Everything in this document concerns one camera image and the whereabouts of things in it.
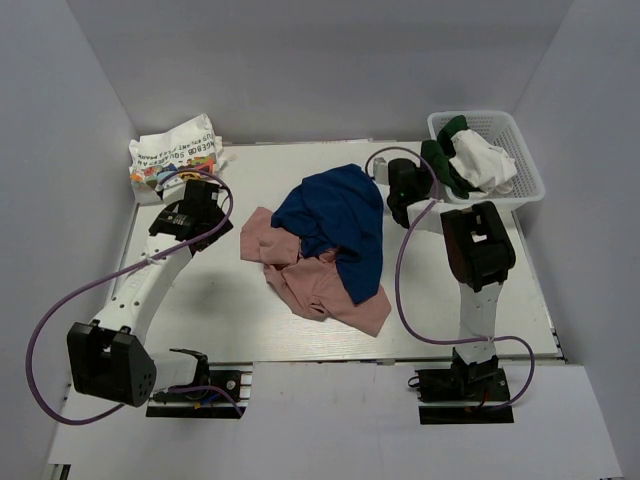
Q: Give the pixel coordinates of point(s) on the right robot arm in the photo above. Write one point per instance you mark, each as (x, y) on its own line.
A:
(479, 252)

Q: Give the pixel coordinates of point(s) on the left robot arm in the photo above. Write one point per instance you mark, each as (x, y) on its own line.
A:
(107, 355)

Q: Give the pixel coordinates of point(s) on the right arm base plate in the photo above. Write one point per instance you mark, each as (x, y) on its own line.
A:
(442, 402)

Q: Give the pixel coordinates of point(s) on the folded white printed t shirt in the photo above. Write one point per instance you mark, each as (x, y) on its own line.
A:
(190, 145)

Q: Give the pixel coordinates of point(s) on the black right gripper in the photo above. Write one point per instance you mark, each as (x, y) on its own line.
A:
(427, 180)

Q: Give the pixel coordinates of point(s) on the blue t shirt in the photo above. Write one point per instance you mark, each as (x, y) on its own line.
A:
(340, 209)

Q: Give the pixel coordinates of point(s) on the pink printed t shirt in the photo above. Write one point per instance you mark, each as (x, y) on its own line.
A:
(310, 287)

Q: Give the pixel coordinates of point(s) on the white and green t shirt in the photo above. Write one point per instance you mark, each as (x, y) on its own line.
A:
(466, 163)

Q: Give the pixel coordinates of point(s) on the white plastic basket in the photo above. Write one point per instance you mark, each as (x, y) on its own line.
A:
(499, 129)

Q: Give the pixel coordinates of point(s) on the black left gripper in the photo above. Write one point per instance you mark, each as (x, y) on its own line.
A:
(217, 234)

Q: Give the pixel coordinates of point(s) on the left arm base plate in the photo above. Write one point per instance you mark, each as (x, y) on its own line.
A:
(228, 402)

